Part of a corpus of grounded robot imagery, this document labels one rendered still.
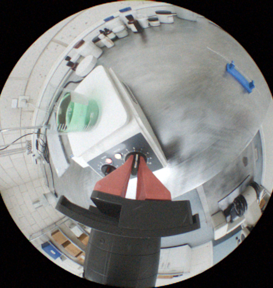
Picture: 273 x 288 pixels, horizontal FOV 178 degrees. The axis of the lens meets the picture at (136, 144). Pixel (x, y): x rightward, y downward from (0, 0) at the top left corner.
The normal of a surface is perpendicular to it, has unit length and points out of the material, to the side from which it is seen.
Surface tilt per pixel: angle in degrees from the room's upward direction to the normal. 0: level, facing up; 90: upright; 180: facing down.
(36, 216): 90
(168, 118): 0
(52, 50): 90
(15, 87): 90
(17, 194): 90
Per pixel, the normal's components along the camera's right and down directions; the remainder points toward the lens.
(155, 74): -0.34, 0.11
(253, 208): -0.61, -0.72
